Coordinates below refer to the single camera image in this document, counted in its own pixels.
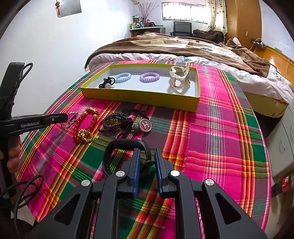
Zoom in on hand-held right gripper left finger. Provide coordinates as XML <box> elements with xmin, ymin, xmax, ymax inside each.
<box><xmin>30</xmin><ymin>148</ymin><xmax>141</xmax><ymax>239</ymax></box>

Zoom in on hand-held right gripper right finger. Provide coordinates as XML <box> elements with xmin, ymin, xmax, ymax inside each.
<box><xmin>154</xmin><ymin>148</ymin><xmax>268</xmax><ymax>239</ymax></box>

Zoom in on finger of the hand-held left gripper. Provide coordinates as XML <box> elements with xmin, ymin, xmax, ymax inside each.
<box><xmin>44</xmin><ymin>113</ymin><xmax>69</xmax><ymax>126</ymax></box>

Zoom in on rhinestone hair clip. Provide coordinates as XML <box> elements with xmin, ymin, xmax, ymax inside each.
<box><xmin>61</xmin><ymin>111</ymin><xmax>78</xmax><ymax>129</ymax></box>

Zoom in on black fitness band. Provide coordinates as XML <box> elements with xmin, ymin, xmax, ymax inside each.
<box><xmin>102</xmin><ymin>138</ymin><xmax>155</xmax><ymax>177</ymax></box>

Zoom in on black hair tie pink bead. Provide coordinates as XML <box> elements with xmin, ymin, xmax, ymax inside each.
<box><xmin>99</xmin><ymin>77</ymin><xmax>116</xmax><ymax>89</ymax></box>

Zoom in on yellow shallow box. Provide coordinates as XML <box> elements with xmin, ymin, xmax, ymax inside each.
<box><xmin>80</xmin><ymin>64</ymin><xmax>200</xmax><ymax>113</ymax></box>

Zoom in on light blue spiral hair tie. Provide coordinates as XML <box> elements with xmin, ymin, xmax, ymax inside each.
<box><xmin>113</xmin><ymin>72</ymin><xmax>132</xmax><ymax>83</ymax></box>

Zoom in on purple spiral hair tie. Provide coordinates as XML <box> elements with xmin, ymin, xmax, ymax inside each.
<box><xmin>140</xmin><ymin>72</ymin><xmax>159</xmax><ymax>83</ymax></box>

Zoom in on white claw hair clip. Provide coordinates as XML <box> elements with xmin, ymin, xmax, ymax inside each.
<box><xmin>169</xmin><ymin>65</ymin><xmax>191</xmax><ymax>94</ymax></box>

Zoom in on person's left hand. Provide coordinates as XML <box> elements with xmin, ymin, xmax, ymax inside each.
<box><xmin>6</xmin><ymin>135</ymin><xmax>23</xmax><ymax>173</ymax></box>

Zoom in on plaid tablecloth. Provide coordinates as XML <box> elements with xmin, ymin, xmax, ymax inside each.
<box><xmin>15</xmin><ymin>60</ymin><xmax>273</xmax><ymax>239</ymax></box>

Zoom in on brown blanket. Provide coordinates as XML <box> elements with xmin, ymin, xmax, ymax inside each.
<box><xmin>85</xmin><ymin>32</ymin><xmax>270</xmax><ymax>76</ymax></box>

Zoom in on wooden dresser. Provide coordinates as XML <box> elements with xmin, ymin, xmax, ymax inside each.
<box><xmin>129</xmin><ymin>26</ymin><xmax>166</xmax><ymax>37</ymax></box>

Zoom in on yellow mattress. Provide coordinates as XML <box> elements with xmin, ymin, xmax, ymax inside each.
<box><xmin>245</xmin><ymin>91</ymin><xmax>290</xmax><ymax>118</ymax></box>

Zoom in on group of bottles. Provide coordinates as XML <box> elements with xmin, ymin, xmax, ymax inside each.
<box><xmin>131</xmin><ymin>15</ymin><xmax>157</xmax><ymax>29</ymax></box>

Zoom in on bed with brown blanket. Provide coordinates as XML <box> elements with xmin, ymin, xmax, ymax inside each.
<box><xmin>88</xmin><ymin>38</ymin><xmax>294</xmax><ymax>104</ymax></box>

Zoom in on grey drawer cabinet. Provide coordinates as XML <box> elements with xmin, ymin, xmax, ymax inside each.
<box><xmin>266</xmin><ymin>110</ymin><xmax>294</xmax><ymax>177</ymax></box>

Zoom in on red can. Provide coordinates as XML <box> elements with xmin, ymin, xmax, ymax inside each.
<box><xmin>277</xmin><ymin>175</ymin><xmax>294</xmax><ymax>196</ymax></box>

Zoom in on dry branches in vase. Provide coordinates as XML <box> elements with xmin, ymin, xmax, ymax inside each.
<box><xmin>137</xmin><ymin>2</ymin><xmax>160</xmax><ymax>23</ymax></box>

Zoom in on black chair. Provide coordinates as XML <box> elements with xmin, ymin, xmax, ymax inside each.
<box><xmin>173</xmin><ymin>21</ymin><xmax>193</xmax><ymax>37</ymax></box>

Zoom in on dark cloth pile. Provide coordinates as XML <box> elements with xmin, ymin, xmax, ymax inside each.
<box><xmin>193</xmin><ymin>29</ymin><xmax>224</xmax><ymax>43</ymax></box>

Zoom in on window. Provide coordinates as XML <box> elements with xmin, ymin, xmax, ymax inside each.
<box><xmin>161</xmin><ymin>2</ymin><xmax>210</xmax><ymax>24</ymax></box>

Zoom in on wooden headboard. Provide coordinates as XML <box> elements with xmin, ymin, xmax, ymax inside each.
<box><xmin>254</xmin><ymin>45</ymin><xmax>294</xmax><ymax>76</ymax></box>

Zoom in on spotted curtain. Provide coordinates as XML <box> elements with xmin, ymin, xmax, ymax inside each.
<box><xmin>205</xmin><ymin>0</ymin><xmax>228</xmax><ymax>35</ymax></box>

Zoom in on wooden wardrobe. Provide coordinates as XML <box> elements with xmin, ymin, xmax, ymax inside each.
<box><xmin>225</xmin><ymin>0</ymin><xmax>262</xmax><ymax>49</ymax></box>

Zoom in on red and gold bead bracelet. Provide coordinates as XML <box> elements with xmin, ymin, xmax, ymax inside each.
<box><xmin>73</xmin><ymin>108</ymin><xmax>100</xmax><ymax>143</ymax></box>

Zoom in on black cord with round pendant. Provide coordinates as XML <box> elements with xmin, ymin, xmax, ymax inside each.
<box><xmin>118</xmin><ymin>108</ymin><xmax>152</xmax><ymax>138</ymax></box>

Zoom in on dark bead bracelet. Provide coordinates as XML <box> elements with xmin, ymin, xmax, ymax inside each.
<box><xmin>98</xmin><ymin>111</ymin><xmax>132</xmax><ymax>132</ymax></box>

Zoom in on black cable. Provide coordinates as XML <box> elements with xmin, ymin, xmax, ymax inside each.
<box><xmin>0</xmin><ymin>63</ymin><xmax>44</xmax><ymax>235</ymax></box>

